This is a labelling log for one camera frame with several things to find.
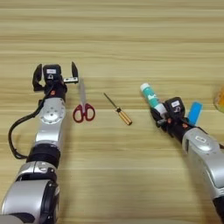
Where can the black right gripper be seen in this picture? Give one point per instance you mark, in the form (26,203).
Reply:
(176,128)

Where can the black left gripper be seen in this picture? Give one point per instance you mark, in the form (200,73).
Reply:
(57,89)

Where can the teal white glue stick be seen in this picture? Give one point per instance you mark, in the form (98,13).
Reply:
(150,94)

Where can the orange juice bottle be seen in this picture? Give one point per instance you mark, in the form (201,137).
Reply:
(220,102)

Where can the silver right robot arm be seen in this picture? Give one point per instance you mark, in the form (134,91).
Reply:
(207,157)

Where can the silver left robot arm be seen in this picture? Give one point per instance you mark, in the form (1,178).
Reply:
(49,131)

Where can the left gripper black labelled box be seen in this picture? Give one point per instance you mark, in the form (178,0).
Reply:
(52,72)

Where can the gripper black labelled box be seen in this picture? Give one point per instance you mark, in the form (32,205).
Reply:
(175,107)
(52,72)

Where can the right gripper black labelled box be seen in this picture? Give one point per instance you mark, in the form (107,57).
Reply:
(175,107)

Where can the blue eraser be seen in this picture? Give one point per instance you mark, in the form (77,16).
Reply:
(194,112)

